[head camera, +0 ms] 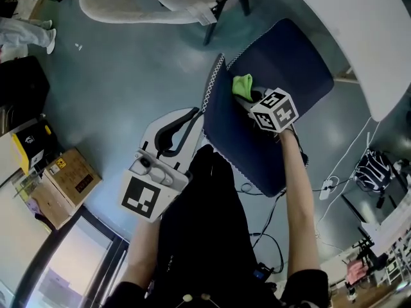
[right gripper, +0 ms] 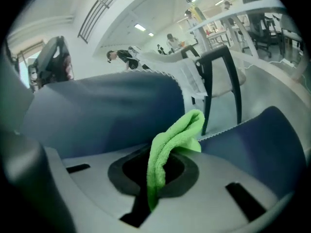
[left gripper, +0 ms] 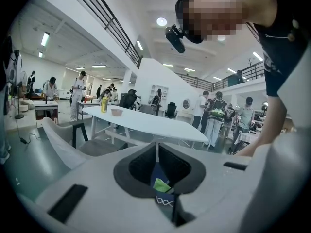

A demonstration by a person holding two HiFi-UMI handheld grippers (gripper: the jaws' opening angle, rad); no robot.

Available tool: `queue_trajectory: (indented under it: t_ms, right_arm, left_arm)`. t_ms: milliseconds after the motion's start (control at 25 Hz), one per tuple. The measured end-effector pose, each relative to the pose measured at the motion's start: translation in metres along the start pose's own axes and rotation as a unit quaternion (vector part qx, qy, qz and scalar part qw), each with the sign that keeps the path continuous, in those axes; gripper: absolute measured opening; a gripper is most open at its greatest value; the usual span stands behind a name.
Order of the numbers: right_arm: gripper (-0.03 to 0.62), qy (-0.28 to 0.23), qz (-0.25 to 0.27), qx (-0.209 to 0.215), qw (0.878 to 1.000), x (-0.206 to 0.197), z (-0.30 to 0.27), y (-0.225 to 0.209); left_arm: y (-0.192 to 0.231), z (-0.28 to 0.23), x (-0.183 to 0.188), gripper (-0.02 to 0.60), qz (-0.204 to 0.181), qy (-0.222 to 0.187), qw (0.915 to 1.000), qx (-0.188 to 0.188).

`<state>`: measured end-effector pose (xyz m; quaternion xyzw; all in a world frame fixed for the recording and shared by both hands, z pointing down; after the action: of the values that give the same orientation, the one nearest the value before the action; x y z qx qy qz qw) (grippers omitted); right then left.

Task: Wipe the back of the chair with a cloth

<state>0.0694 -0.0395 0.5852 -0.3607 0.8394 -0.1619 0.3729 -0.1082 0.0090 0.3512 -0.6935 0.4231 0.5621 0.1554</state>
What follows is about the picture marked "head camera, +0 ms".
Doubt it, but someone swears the small labelled cardboard box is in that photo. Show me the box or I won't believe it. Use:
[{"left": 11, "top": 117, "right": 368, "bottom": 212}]
[{"left": 42, "top": 147, "right": 103, "bottom": 209}]

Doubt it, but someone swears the grey chair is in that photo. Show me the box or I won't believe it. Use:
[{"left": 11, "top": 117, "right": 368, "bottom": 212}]
[{"left": 78, "top": 0, "right": 251, "bottom": 47}]

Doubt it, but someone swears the beige beaded cord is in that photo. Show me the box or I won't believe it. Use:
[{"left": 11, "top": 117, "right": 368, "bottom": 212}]
[{"left": 179, "top": 293, "right": 213, "bottom": 303}]

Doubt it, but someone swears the black belt pack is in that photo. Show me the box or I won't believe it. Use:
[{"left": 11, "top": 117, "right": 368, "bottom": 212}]
[{"left": 252, "top": 261, "right": 274, "bottom": 282}]

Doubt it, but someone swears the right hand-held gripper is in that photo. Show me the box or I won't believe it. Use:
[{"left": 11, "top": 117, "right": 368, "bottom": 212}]
[{"left": 235, "top": 87, "right": 301, "bottom": 141}]

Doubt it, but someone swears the long black cable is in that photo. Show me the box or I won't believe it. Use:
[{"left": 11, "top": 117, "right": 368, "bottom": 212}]
[{"left": 239, "top": 178, "right": 358, "bottom": 277}]

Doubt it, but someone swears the person's body in black clothes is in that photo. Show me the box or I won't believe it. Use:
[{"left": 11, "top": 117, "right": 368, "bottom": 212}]
[{"left": 104, "top": 144, "right": 332, "bottom": 308}]

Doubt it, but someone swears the yellow black case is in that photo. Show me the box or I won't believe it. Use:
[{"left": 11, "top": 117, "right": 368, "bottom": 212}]
[{"left": 10, "top": 119, "right": 59, "bottom": 175}]

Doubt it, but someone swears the white power strip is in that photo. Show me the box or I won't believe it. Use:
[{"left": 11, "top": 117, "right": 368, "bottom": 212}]
[{"left": 319, "top": 177, "right": 334, "bottom": 201}]

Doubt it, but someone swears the pink cloth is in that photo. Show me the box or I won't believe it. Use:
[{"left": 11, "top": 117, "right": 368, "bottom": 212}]
[{"left": 345, "top": 259, "right": 367, "bottom": 286}]

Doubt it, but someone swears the person's left forearm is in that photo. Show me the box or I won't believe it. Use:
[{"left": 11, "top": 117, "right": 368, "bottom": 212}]
[{"left": 126, "top": 218, "right": 162, "bottom": 291}]

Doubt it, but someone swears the long white cable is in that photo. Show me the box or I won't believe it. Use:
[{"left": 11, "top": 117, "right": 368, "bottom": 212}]
[{"left": 315, "top": 116, "right": 383, "bottom": 246}]

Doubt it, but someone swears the black suitcase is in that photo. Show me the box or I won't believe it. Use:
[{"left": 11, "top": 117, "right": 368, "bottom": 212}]
[{"left": 0, "top": 55, "right": 51, "bottom": 117}]

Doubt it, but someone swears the dark blue chair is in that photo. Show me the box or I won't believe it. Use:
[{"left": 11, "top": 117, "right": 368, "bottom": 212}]
[{"left": 201, "top": 17, "right": 335, "bottom": 199}]

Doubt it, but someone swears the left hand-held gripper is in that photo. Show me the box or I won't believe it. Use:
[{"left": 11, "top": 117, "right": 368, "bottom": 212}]
[{"left": 121, "top": 107, "right": 206, "bottom": 221}]

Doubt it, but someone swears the white cloth-covered table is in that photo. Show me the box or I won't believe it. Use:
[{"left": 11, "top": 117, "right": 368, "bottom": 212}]
[{"left": 341, "top": 171, "right": 411, "bottom": 257}]

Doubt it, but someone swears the green microfibre cloth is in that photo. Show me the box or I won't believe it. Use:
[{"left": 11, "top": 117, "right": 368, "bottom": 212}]
[{"left": 231, "top": 73, "right": 255, "bottom": 98}]

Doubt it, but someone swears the striped helmet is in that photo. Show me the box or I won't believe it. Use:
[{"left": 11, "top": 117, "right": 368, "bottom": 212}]
[{"left": 355, "top": 148, "right": 395, "bottom": 193}]

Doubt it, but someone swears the person's right forearm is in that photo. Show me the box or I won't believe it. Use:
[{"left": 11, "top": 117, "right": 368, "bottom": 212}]
[{"left": 278, "top": 124, "right": 322, "bottom": 279}]

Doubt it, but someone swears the glass window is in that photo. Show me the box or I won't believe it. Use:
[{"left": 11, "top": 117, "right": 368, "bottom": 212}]
[{"left": 17, "top": 215, "right": 130, "bottom": 308}]

